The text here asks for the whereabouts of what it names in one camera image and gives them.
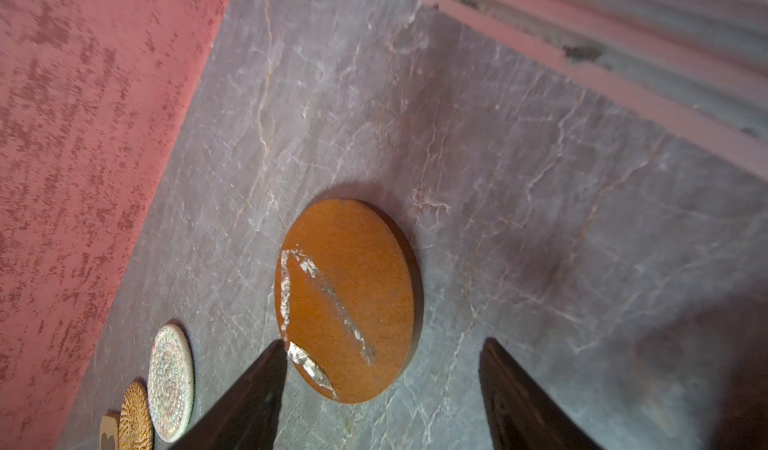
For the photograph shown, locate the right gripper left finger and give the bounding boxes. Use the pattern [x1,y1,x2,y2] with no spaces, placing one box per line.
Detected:
[172,340,288,449]

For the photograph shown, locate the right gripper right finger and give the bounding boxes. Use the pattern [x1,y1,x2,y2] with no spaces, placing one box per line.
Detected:
[479,337,599,449]

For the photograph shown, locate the cream lace round coaster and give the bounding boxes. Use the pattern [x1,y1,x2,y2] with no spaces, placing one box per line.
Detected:
[147,323,195,443]

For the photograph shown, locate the woven tan round coaster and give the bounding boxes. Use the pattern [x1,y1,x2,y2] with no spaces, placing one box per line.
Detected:
[118,379,154,450]

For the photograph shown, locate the brown paw print coaster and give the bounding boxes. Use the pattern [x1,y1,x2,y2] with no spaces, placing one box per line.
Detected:
[98,411,119,450]

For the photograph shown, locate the glossy amber round coaster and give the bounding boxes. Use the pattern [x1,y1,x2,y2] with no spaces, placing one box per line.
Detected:
[274,198,424,404]

